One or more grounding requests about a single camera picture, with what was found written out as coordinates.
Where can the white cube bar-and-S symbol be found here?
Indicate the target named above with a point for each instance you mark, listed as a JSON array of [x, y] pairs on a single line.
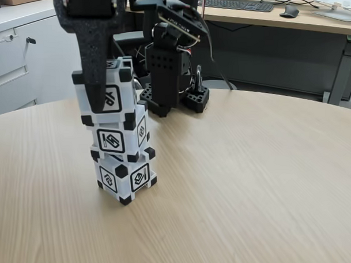
[[109, 141]]

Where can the white cube stacked-squares symbol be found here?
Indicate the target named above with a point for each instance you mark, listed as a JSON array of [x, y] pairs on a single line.
[[119, 182]]

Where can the white cube looped-ribbon symbol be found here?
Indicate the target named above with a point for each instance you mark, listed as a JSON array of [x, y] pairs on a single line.
[[125, 95]]

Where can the dark grey computer mouse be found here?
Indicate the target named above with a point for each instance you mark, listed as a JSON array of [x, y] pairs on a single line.
[[289, 11]]

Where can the white filing cabinet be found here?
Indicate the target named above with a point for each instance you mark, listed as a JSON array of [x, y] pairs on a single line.
[[32, 70]]

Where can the silver laptop stand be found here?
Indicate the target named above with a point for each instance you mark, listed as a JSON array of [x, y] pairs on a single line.
[[335, 7]]

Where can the dark grey keyboard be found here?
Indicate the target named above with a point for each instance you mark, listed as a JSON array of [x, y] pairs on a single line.
[[240, 5]]

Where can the gripper camera circuit board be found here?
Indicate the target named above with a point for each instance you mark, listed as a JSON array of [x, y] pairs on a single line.
[[183, 21]]

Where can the black cabinet key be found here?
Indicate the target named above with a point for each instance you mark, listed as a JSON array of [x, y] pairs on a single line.
[[31, 40]]

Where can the brown cardboard box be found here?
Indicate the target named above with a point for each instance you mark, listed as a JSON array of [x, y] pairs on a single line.
[[24, 0]]

